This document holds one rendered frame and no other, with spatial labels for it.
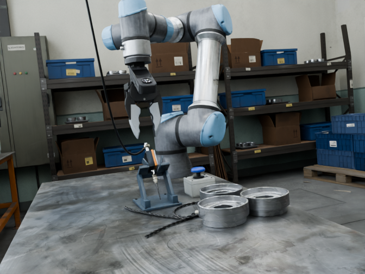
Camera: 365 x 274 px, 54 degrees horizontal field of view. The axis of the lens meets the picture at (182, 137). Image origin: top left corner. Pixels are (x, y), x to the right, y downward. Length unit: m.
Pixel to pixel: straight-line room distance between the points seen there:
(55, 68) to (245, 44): 2.33
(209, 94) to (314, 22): 4.92
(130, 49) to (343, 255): 0.68
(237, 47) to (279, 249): 4.22
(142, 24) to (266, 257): 0.65
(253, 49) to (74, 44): 2.27
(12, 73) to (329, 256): 4.24
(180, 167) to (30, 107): 3.39
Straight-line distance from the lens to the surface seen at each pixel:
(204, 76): 1.29
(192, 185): 0.98
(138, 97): 0.95
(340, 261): 0.59
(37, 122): 4.51
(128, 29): 0.98
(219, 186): 0.94
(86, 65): 4.30
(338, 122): 4.79
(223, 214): 0.72
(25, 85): 4.54
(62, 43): 4.84
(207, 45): 1.34
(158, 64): 4.39
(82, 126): 4.14
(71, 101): 4.75
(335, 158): 4.93
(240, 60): 4.74
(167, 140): 1.28
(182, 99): 4.43
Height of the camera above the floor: 1.04
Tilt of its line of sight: 4 degrees down
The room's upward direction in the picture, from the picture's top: 5 degrees counter-clockwise
